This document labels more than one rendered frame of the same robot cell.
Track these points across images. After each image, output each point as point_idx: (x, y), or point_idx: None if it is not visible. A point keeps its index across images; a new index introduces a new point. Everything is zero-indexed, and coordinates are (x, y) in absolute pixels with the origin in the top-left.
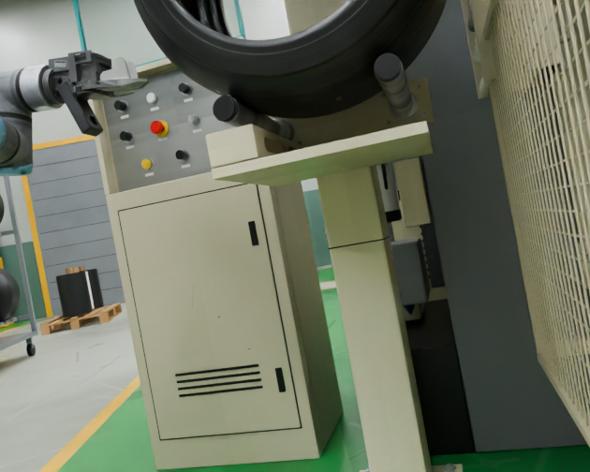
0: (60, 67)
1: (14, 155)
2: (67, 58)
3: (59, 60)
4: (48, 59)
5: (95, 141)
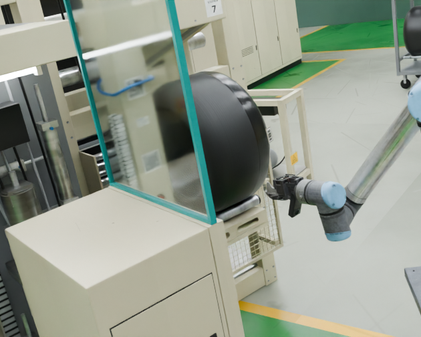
0: (299, 181)
1: (333, 231)
2: (294, 177)
3: (298, 177)
4: (303, 176)
5: (234, 285)
